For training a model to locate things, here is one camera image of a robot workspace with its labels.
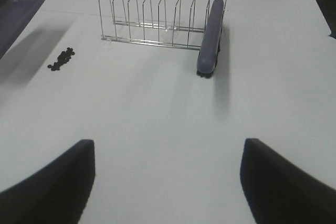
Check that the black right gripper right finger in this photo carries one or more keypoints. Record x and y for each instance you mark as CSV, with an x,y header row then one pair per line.
x,y
277,191

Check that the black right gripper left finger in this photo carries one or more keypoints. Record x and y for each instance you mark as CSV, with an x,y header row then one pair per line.
x,y
57,193

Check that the pile of coffee beans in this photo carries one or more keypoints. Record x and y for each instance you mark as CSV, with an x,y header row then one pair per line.
x,y
62,59

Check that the grey plastic dustpan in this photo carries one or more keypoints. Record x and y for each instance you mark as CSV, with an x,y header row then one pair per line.
x,y
15,16

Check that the chrome wire plate rack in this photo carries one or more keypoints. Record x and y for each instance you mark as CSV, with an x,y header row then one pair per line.
x,y
153,24

